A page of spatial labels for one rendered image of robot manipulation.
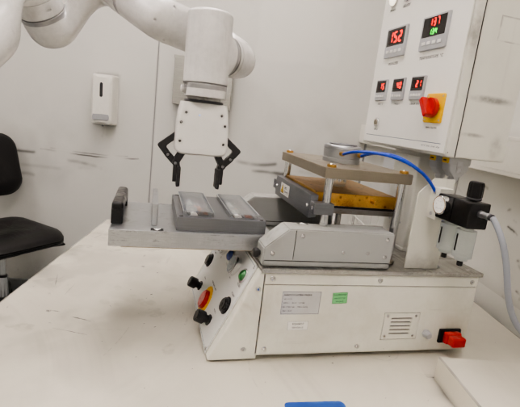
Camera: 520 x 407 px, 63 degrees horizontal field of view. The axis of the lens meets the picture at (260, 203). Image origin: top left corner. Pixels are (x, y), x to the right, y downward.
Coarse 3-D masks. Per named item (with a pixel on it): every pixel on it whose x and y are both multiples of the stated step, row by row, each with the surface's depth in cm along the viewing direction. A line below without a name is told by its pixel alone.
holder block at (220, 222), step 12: (216, 204) 88; (180, 216) 75; (192, 216) 76; (216, 216) 78; (228, 216) 79; (180, 228) 75; (192, 228) 76; (204, 228) 76; (216, 228) 77; (228, 228) 77; (240, 228) 78; (252, 228) 78; (264, 228) 79
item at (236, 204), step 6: (222, 198) 91; (228, 198) 91; (234, 198) 92; (240, 198) 93; (228, 204) 85; (234, 204) 86; (240, 204) 86; (246, 204) 87; (234, 210) 81; (240, 210) 81; (246, 210) 82; (252, 210) 82
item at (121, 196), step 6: (120, 192) 82; (126, 192) 84; (114, 198) 77; (120, 198) 77; (126, 198) 83; (114, 204) 74; (120, 204) 74; (126, 204) 88; (114, 210) 74; (120, 210) 74; (114, 216) 74; (120, 216) 75; (114, 222) 75; (120, 222) 75
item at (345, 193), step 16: (288, 176) 97; (304, 176) 100; (320, 192) 80; (336, 192) 81; (352, 192) 84; (368, 192) 86; (336, 208) 81; (352, 208) 82; (368, 208) 83; (384, 208) 84
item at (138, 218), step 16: (128, 208) 86; (144, 208) 88; (160, 208) 89; (112, 224) 74; (128, 224) 75; (144, 224) 76; (160, 224) 77; (112, 240) 72; (128, 240) 72; (144, 240) 73; (160, 240) 74; (176, 240) 74; (192, 240) 75; (208, 240) 76; (224, 240) 76; (240, 240) 77; (256, 240) 78
